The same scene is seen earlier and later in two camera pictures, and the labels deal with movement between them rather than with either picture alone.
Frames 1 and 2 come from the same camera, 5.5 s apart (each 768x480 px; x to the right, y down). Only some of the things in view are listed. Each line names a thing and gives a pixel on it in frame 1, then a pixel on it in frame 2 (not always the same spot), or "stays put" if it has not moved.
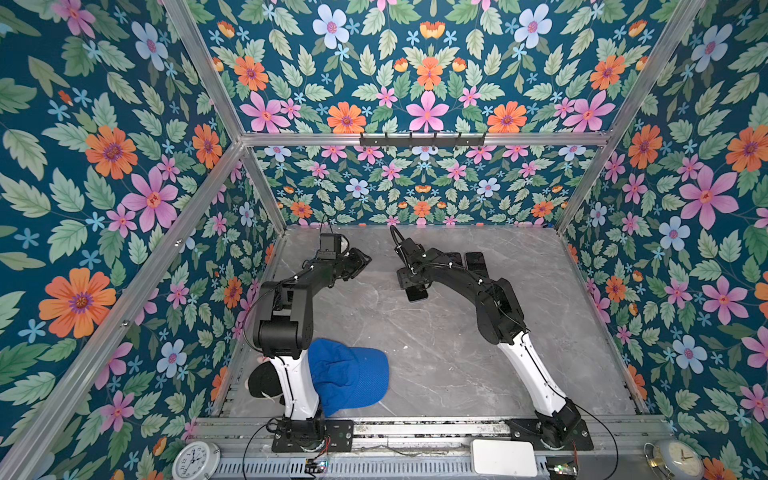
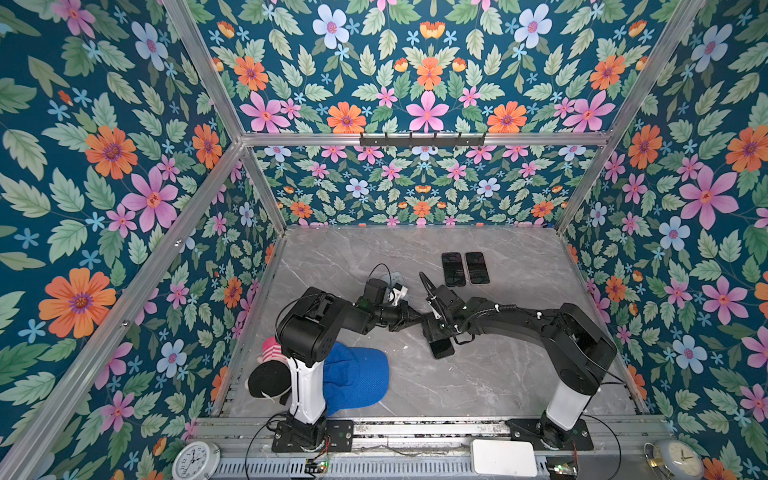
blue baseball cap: (345, 376) stays put
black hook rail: (475, 141) stays put
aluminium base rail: (429, 450) stays put
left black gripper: (356, 262) to (403, 313)
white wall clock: (197, 460) stays put
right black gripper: (402, 280) to (430, 331)
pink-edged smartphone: (475, 262) stays put
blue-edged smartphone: (415, 293) to (442, 348)
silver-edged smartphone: (456, 259) stays put
